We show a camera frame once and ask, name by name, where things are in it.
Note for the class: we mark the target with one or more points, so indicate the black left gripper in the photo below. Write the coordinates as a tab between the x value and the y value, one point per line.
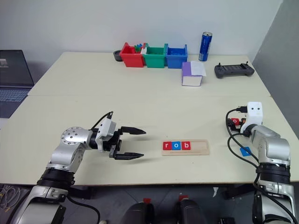
114	144

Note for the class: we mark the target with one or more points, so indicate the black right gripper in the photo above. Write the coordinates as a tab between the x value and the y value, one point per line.
242	127

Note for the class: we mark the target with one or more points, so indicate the red letter o tile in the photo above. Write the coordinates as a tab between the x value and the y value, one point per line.
235	121

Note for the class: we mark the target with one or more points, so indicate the blue letter t tile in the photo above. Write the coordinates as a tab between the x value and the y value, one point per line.
244	152

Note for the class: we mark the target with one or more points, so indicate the red letter r tile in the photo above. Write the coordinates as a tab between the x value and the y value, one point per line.
167	145

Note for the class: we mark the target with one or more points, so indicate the wooden letter tile board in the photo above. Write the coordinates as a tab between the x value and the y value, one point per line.
198	147

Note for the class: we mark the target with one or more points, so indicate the blue letter o tile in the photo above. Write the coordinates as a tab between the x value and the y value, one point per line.
176	145

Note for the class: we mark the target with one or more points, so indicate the red letter b tile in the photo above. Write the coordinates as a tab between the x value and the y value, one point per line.
186	145

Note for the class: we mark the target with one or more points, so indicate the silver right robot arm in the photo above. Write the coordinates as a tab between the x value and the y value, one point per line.
271	142

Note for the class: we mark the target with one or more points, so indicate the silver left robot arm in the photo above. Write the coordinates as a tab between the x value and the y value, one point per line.
70	140

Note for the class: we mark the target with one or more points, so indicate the grey handheld controller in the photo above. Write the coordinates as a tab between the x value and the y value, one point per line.
234	70

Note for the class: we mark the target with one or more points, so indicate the red tag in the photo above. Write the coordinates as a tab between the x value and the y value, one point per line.
146	200
182	198

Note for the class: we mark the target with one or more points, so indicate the white paper tag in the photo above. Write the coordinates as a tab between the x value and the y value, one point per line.
215	191

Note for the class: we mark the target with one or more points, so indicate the dark rounded shape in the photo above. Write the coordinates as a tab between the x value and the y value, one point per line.
192	212
140	213

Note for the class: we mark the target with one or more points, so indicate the purple and white box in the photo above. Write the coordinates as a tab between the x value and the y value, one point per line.
187	70

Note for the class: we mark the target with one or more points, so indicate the red plastic bin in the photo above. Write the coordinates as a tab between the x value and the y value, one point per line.
132	59

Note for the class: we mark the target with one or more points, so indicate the green plastic bin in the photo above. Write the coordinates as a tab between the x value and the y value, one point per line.
154	60

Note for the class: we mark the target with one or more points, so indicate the blue drink can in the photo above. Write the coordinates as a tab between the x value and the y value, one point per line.
205	46

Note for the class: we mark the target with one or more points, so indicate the blue plastic bin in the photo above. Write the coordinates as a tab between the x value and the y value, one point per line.
176	60

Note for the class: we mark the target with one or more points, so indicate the green toy brick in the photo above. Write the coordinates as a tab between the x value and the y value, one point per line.
137	48

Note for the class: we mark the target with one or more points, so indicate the blue toy brick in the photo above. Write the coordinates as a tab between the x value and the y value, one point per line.
139	45

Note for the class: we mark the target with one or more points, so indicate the dark grey laptop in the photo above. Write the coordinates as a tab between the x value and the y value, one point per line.
15	70

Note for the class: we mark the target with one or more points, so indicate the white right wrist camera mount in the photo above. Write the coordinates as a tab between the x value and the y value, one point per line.
254	114

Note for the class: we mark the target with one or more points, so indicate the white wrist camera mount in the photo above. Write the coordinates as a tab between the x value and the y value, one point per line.
254	114
106	129

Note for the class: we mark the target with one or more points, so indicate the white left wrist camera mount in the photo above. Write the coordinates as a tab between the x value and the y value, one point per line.
106	129

